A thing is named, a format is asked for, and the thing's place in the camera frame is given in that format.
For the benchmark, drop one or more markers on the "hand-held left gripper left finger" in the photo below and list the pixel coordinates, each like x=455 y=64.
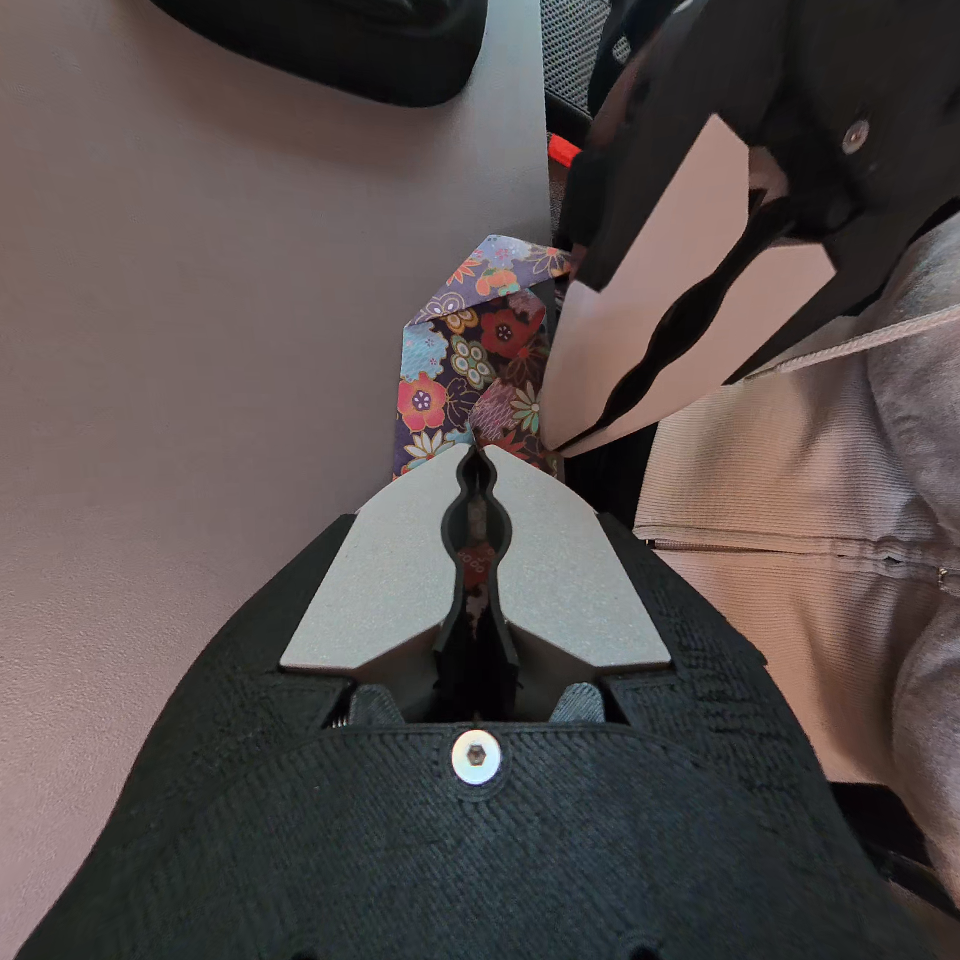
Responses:
x=375 y=585

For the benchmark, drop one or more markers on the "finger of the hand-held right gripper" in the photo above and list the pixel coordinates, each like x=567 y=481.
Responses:
x=735 y=338
x=645 y=255

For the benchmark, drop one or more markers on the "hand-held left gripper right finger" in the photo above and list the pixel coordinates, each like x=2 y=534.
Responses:
x=578 y=585

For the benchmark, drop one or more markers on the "dark flower origami paper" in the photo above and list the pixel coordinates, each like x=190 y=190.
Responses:
x=473 y=353

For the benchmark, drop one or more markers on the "orange red object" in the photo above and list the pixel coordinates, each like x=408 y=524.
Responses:
x=563 y=147

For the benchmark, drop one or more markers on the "black mesh chair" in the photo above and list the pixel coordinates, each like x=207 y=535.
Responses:
x=578 y=53

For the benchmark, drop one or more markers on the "person's light jacket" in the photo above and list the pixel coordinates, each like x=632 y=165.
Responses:
x=810 y=570

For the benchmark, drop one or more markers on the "black textured armrest pad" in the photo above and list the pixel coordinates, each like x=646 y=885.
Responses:
x=330 y=38

